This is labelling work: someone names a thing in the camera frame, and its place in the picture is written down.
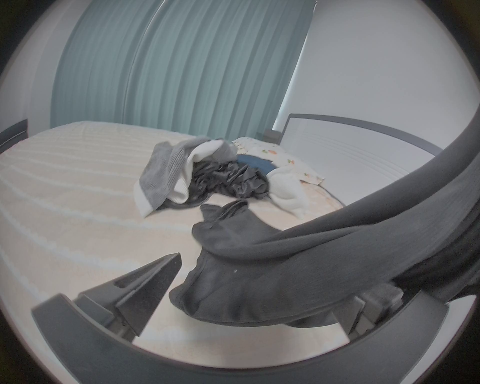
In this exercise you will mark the white printed pillow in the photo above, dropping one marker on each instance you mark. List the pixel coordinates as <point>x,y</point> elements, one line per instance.
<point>270,152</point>

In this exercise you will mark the black T-shirt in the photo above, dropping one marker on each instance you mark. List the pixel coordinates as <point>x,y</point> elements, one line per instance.
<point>262,281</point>

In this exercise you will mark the black chest of drawers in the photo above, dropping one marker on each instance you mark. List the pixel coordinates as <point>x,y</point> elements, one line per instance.
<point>15,133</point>

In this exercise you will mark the blue-green curtain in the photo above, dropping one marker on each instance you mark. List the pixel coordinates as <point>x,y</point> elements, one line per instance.
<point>97,63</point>
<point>225,63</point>

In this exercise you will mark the bed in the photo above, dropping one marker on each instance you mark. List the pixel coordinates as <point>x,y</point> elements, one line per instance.
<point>75,195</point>

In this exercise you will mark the pile of clothes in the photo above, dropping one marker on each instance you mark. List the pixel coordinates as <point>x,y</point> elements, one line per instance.
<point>168,172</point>

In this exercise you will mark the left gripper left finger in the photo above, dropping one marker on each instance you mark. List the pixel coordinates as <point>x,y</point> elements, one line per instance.
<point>150,285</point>

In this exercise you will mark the grey bedside table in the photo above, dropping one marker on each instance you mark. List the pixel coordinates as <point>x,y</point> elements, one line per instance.
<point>270,135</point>

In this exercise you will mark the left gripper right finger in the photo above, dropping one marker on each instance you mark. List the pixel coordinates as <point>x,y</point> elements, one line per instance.
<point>375,305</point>

